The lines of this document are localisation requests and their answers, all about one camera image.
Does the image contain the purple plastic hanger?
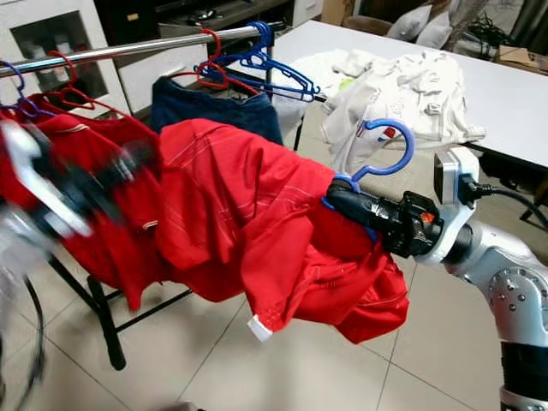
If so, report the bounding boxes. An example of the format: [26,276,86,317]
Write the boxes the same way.
[0,60,54,121]
[321,117,416,247]

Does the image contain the metal clothes rail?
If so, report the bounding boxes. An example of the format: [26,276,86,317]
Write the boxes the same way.
[0,21,288,80]

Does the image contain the brown round chair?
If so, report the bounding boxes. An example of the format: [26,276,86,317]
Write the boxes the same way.
[342,13,395,37]

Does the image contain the tall brown cardboard box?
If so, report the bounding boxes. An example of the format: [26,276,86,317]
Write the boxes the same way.
[324,0,360,22]

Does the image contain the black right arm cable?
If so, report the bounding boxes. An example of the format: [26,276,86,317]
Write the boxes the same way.
[467,180,548,208]

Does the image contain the white glass door cabinet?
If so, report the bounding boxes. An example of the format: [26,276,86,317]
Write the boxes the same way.
[0,0,131,112]

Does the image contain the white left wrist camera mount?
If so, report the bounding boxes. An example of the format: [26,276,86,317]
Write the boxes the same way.
[4,120,97,242]

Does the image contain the flat brown cardboard box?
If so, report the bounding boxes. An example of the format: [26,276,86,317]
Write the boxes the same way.
[497,45,548,74]

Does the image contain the grey pillow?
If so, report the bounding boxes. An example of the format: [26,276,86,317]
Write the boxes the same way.
[415,9,456,48]
[385,4,429,42]

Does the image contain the white knit shirt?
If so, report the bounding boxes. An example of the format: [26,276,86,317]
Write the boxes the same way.
[321,73,487,176]

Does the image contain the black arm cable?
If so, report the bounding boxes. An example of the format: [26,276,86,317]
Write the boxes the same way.
[0,274,50,411]
[467,180,548,208]

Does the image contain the blue plastic hanger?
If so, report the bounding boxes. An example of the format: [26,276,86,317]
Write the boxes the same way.
[197,21,328,104]

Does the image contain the dark blue jeans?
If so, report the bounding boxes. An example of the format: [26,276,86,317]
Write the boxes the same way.
[150,75,283,148]

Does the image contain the red plastic hanger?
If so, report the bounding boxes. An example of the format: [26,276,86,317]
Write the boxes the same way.
[171,27,262,95]
[47,50,131,116]

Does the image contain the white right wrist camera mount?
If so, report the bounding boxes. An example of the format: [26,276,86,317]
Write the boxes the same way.
[420,147,480,268]

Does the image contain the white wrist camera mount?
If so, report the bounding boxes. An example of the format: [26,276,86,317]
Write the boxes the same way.
[420,147,480,268]
[4,120,97,242]

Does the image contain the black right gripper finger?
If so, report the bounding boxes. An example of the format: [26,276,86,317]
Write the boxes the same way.
[327,200,395,234]
[327,178,399,215]

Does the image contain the white drawer cabinet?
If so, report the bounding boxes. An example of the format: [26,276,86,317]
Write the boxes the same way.
[116,47,206,112]

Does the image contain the red striped polo shirt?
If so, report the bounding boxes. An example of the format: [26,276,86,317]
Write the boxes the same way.
[154,118,410,345]

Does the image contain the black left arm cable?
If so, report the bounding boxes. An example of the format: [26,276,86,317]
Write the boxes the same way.
[0,274,50,411]

